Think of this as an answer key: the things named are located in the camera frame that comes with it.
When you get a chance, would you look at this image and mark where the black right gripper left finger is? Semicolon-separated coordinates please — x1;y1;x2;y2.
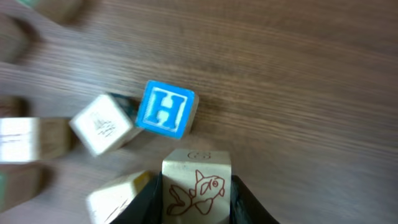
111;172;162;224

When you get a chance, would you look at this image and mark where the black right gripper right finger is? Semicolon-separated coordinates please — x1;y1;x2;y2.
229;175;279;224

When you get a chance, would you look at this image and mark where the white fish wooden block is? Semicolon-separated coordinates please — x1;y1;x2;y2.
162;149;231;224

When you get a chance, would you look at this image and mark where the green edged white block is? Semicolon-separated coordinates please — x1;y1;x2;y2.
86;170;153;224

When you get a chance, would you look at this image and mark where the yellow K wooden block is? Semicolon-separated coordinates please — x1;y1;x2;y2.
69;92;142;157

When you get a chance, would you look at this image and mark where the blue H wooden block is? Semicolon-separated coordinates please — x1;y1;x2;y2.
135;80;199;139

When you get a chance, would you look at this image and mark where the green Z wooden block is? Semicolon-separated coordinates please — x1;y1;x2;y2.
1;163;43;212

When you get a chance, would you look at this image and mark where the red A wooden block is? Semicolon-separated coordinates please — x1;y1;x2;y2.
1;117;72;164

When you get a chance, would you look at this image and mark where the red nine wooden block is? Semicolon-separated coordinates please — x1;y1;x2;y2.
0;95;25;118

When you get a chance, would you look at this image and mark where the green N letter block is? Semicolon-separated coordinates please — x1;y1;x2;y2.
16;0;83;25

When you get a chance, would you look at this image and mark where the red I letter block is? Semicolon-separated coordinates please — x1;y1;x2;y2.
1;13;29;62

